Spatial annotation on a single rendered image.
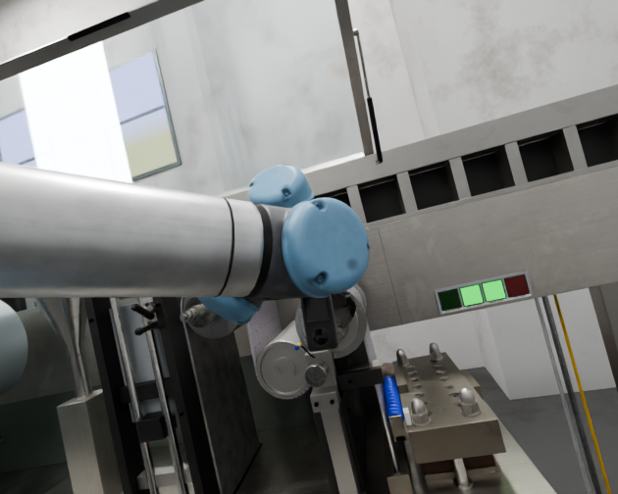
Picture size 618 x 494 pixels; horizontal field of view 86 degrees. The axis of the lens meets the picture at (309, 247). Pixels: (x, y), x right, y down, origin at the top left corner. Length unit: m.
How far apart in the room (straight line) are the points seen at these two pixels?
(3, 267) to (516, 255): 1.05
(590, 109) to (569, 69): 2.15
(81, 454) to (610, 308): 1.56
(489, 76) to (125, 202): 3.10
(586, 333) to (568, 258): 2.12
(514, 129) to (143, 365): 1.09
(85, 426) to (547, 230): 1.33
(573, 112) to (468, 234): 0.43
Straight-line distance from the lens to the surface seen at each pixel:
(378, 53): 4.09
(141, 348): 0.75
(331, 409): 0.69
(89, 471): 1.17
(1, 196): 0.22
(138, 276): 0.22
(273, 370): 0.76
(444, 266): 1.04
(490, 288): 1.07
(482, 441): 0.76
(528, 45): 3.37
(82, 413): 1.12
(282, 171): 0.42
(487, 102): 3.14
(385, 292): 1.02
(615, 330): 1.42
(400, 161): 1.05
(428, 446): 0.75
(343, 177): 1.04
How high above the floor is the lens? 1.38
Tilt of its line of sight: 3 degrees up
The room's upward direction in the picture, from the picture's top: 13 degrees counter-clockwise
